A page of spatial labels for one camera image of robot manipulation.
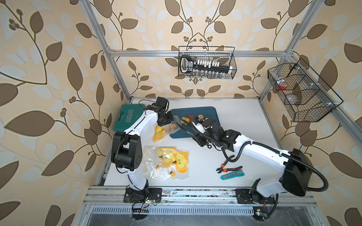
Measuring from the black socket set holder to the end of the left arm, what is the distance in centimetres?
26

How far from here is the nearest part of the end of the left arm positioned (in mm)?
669

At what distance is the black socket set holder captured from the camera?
0.84 m
